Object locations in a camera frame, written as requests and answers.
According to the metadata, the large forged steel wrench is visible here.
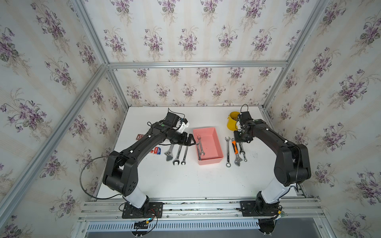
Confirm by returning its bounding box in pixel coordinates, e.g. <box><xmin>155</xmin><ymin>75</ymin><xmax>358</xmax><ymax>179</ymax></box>
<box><xmin>164</xmin><ymin>144</ymin><xmax>175</xmax><ymax>161</ymax></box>

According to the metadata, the thin small silver wrench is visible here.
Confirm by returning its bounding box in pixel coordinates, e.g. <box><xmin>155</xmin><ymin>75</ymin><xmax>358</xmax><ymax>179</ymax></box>
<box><xmin>239</xmin><ymin>142</ymin><xmax>248</xmax><ymax>162</ymax></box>

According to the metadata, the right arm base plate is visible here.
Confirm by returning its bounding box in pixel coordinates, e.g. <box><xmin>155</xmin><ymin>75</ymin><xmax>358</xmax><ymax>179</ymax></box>
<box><xmin>239</xmin><ymin>200</ymin><xmax>282</xmax><ymax>217</ymax></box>

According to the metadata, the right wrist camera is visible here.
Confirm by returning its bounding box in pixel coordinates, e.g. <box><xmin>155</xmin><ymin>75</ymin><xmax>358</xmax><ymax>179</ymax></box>
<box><xmin>238</xmin><ymin>111</ymin><xmax>252</xmax><ymax>124</ymax></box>

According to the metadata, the large combination wrench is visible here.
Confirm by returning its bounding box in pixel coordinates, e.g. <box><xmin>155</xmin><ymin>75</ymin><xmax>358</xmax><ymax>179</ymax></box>
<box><xmin>173</xmin><ymin>145</ymin><xmax>183</xmax><ymax>165</ymax></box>

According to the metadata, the pink plastic storage box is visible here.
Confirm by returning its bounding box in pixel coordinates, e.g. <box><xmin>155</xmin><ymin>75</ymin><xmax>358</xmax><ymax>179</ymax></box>
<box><xmin>193</xmin><ymin>127</ymin><xmax>224</xmax><ymax>166</ymax></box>

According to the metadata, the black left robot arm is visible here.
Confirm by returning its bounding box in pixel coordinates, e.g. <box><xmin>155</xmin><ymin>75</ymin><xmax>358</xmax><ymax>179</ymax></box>
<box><xmin>102</xmin><ymin>113</ymin><xmax>195</xmax><ymax>209</ymax></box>

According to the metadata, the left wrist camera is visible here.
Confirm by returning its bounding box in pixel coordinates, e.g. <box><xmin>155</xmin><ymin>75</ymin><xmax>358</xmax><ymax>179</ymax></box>
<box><xmin>177</xmin><ymin>118</ymin><xmax>190</xmax><ymax>133</ymax></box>

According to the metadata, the medium end wrench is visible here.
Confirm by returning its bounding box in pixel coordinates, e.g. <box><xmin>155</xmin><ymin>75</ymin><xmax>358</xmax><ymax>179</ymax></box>
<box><xmin>197</xmin><ymin>135</ymin><xmax>205</xmax><ymax>156</ymax></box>

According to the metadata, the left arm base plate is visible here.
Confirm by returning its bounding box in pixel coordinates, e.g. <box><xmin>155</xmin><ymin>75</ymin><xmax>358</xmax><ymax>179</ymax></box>
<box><xmin>122</xmin><ymin>202</ymin><xmax>164</xmax><ymax>219</ymax></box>

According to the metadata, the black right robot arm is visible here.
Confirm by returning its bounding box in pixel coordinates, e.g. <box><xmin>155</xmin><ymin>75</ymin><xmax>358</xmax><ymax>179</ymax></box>
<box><xmin>234</xmin><ymin>111</ymin><xmax>312</xmax><ymax>214</ymax></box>

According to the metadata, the short end wrench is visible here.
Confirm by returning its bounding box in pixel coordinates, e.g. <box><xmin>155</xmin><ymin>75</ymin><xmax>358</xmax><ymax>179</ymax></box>
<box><xmin>225</xmin><ymin>137</ymin><xmax>231</xmax><ymax>168</ymax></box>

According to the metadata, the small combination wrench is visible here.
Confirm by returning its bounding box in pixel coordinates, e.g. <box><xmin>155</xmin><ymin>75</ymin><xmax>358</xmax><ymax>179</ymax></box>
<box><xmin>181</xmin><ymin>146</ymin><xmax>189</xmax><ymax>165</ymax></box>

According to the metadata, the small circuit board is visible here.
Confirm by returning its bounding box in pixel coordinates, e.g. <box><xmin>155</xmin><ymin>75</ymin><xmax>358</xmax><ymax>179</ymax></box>
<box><xmin>133</xmin><ymin>221</ymin><xmax>150</xmax><ymax>230</ymax></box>

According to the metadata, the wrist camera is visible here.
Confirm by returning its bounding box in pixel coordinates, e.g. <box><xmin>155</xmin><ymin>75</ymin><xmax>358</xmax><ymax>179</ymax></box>
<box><xmin>177</xmin><ymin>118</ymin><xmax>190</xmax><ymax>133</ymax></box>
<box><xmin>238</xmin><ymin>111</ymin><xmax>252</xmax><ymax>124</ymax></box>

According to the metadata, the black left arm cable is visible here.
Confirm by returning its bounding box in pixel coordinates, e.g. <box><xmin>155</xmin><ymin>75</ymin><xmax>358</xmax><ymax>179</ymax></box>
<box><xmin>79</xmin><ymin>155</ymin><xmax>123</xmax><ymax>200</ymax></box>

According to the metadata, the yellow pencil cup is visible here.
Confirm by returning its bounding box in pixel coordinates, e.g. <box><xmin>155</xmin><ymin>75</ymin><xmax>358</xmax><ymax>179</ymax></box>
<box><xmin>227</xmin><ymin>112</ymin><xmax>240</xmax><ymax>131</ymax></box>

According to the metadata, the red card package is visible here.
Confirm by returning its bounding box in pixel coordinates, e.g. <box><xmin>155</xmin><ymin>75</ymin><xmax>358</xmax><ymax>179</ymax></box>
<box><xmin>136</xmin><ymin>134</ymin><xmax>144</xmax><ymax>140</ymax></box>

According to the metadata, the silver end wrench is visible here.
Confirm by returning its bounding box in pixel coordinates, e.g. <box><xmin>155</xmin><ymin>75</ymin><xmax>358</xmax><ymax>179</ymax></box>
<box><xmin>195</xmin><ymin>143</ymin><xmax>201</xmax><ymax>161</ymax></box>

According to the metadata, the aluminium rail frame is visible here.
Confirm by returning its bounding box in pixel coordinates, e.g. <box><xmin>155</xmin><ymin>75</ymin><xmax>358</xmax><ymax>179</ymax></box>
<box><xmin>71</xmin><ymin>197</ymin><xmax>335</xmax><ymax>238</ymax></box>

